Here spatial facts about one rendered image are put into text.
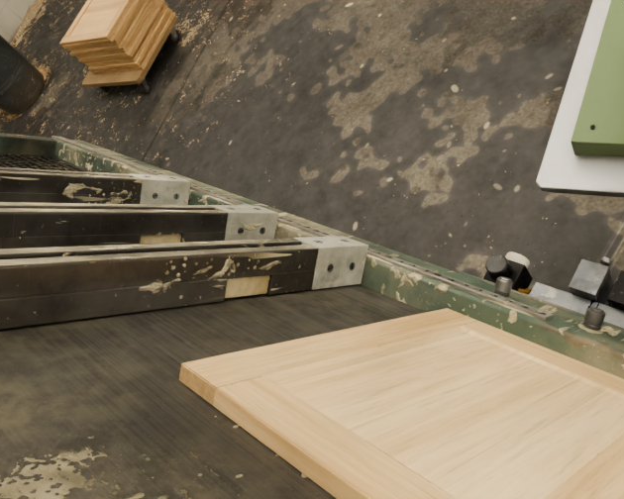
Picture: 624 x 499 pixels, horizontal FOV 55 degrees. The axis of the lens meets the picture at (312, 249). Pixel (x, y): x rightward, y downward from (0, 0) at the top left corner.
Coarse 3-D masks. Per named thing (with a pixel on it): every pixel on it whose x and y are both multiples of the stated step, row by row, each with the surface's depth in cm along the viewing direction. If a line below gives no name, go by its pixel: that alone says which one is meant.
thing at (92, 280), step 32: (0, 256) 64; (32, 256) 67; (64, 256) 67; (96, 256) 69; (128, 256) 71; (160, 256) 74; (192, 256) 77; (224, 256) 81; (256, 256) 85; (288, 256) 90; (320, 256) 95; (352, 256) 101; (0, 288) 61; (32, 288) 64; (64, 288) 66; (96, 288) 69; (128, 288) 72; (160, 288) 75; (192, 288) 79; (224, 288) 83; (288, 288) 92; (320, 288) 97; (0, 320) 62; (32, 320) 65; (64, 320) 67
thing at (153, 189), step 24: (0, 168) 112; (24, 168) 116; (0, 192) 110; (24, 192) 113; (48, 192) 116; (72, 192) 119; (96, 192) 123; (120, 192) 127; (144, 192) 130; (168, 192) 135
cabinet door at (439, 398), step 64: (448, 320) 88; (192, 384) 57; (256, 384) 57; (320, 384) 60; (384, 384) 63; (448, 384) 66; (512, 384) 69; (576, 384) 72; (320, 448) 48; (384, 448) 50; (448, 448) 52; (512, 448) 54; (576, 448) 57
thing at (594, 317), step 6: (588, 312) 84; (594, 312) 83; (600, 312) 83; (588, 318) 84; (594, 318) 83; (600, 318) 83; (582, 324) 85; (588, 324) 84; (594, 324) 84; (600, 324) 84
